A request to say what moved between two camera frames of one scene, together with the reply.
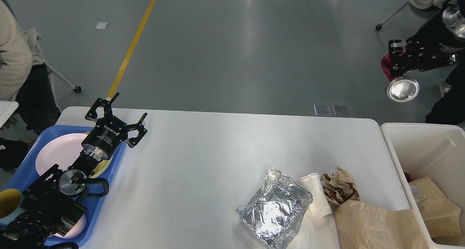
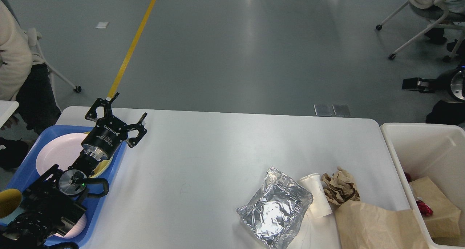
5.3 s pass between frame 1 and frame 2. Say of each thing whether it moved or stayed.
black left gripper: stayed
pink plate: stayed
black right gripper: moved
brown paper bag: stayed
